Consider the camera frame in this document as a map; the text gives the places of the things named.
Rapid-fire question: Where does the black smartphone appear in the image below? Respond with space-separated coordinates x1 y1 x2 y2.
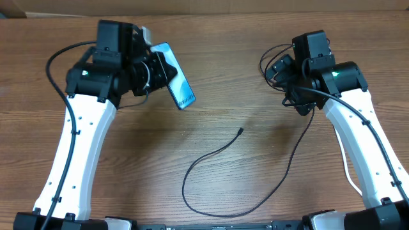
150 42 196 110

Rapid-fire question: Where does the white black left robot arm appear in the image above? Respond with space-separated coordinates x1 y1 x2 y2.
13 20 177 229

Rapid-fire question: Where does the brown cardboard backdrop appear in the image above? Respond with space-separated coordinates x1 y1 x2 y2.
1 0 408 18

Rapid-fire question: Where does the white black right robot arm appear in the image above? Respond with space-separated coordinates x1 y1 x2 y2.
260 31 408 229

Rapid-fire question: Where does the black USB charging cable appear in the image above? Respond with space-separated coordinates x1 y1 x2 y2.
181 43 316 219

